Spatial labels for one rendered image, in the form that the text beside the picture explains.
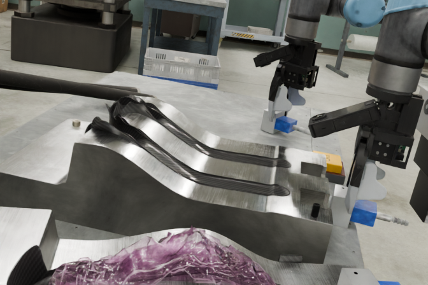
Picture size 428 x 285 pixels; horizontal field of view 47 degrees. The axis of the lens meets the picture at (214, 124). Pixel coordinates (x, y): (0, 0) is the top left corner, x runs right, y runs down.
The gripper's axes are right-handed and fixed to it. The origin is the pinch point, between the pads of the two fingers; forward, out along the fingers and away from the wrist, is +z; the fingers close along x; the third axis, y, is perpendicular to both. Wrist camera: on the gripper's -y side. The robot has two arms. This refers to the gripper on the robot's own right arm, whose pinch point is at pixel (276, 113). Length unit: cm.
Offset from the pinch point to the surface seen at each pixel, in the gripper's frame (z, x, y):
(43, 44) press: 66, 174, -317
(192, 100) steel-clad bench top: 4.5, 1.4, -27.2
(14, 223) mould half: -7, -82, 10
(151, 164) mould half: -7, -59, 9
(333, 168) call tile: 1.7, -16.6, 22.5
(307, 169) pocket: -3.1, -33.0, 23.0
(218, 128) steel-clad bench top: 4.5, -11.4, -9.5
